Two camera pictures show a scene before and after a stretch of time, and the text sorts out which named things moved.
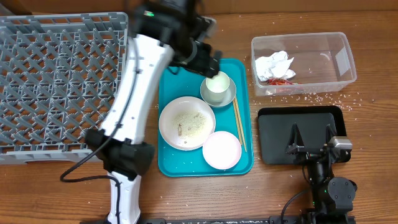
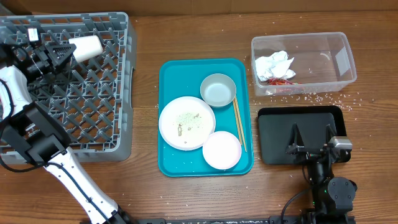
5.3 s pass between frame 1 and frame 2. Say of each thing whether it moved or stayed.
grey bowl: stayed
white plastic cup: moved
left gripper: moved
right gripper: stayed
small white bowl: stayed
